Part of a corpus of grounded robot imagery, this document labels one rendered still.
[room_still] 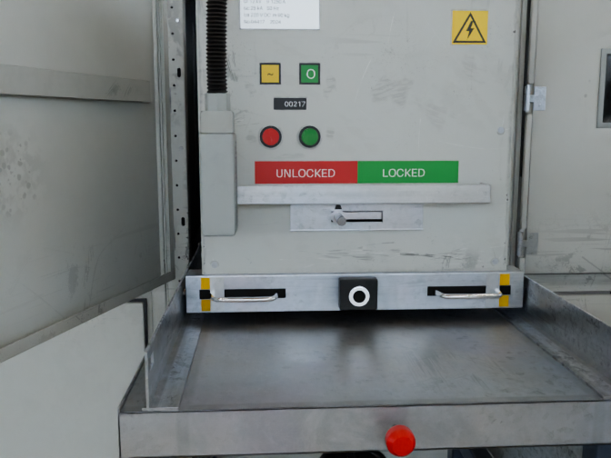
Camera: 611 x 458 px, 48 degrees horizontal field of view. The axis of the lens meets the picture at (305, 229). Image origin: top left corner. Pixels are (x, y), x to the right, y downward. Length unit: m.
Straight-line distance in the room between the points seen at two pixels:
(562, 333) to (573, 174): 0.56
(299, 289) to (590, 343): 0.43
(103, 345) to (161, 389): 0.66
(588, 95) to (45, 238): 1.08
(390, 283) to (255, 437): 0.40
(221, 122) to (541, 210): 0.79
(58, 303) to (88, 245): 0.12
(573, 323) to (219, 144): 0.54
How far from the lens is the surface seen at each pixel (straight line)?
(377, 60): 1.08
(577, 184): 1.54
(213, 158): 0.96
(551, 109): 1.51
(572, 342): 1.02
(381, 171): 1.08
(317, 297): 1.09
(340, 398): 0.82
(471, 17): 1.12
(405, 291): 1.11
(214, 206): 0.97
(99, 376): 1.52
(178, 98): 1.42
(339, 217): 1.03
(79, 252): 1.20
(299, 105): 1.07
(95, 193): 1.23
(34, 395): 1.57
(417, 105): 1.09
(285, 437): 0.81
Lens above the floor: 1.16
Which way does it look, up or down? 9 degrees down
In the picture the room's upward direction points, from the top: straight up
